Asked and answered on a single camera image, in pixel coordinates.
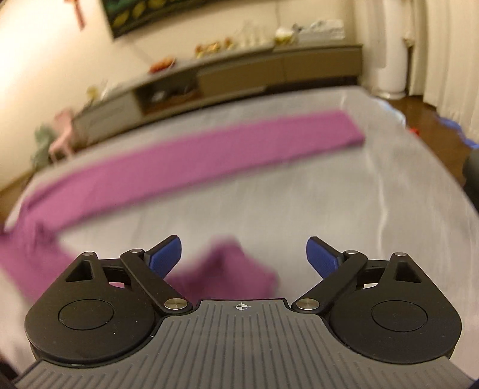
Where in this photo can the plate of orange fruit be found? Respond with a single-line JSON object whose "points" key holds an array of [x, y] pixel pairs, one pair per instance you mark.
{"points": [[162, 64]]}

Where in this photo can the red wall hanging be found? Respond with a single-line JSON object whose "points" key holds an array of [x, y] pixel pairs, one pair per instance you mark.
{"points": [[76, 11]]}

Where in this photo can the white bags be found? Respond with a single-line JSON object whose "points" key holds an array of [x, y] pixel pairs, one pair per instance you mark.
{"points": [[323, 30]]}

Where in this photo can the plate of mixed fruit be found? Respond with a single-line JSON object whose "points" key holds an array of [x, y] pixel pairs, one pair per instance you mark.
{"points": [[213, 48]]}

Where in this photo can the purple sweater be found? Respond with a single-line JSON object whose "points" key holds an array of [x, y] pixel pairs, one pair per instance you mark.
{"points": [[224, 149]]}

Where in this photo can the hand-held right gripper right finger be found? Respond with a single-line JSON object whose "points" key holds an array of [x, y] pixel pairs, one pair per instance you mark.
{"points": [[319, 258]]}

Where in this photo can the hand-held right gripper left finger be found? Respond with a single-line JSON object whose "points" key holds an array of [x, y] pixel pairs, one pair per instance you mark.
{"points": [[167, 255]]}

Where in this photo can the yellowish bundle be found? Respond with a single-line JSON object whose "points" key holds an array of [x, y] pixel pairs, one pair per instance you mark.
{"points": [[286, 35]]}

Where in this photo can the bed with grey sheet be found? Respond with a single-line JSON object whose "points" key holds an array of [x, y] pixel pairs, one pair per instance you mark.
{"points": [[336, 209]]}

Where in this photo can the pink plastic chair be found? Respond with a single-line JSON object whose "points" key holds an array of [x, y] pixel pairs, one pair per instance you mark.
{"points": [[63, 131]]}

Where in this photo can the small red object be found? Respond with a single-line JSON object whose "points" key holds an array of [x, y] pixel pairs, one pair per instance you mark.
{"points": [[413, 131]]}

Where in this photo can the yellow jar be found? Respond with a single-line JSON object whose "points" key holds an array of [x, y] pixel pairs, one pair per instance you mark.
{"points": [[92, 92]]}

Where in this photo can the clear bottles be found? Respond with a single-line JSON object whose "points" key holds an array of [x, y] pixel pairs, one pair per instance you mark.
{"points": [[252, 35]]}

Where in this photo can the green plastic chair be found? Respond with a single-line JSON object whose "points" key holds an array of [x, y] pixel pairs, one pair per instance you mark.
{"points": [[43, 142]]}

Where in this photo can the dark framed wall picture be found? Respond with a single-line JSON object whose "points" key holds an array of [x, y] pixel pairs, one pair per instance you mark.
{"points": [[149, 15]]}

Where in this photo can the cream curtain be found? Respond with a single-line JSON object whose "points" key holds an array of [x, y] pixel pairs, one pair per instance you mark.
{"points": [[452, 56]]}

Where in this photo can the white tower appliance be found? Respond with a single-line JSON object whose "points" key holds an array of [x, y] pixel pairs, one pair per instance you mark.
{"points": [[391, 56]]}

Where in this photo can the dark object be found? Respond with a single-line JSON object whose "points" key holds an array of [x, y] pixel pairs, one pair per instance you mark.
{"points": [[472, 175]]}

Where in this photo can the long grey low cabinet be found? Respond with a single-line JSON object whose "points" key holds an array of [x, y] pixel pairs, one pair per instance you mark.
{"points": [[314, 63]]}

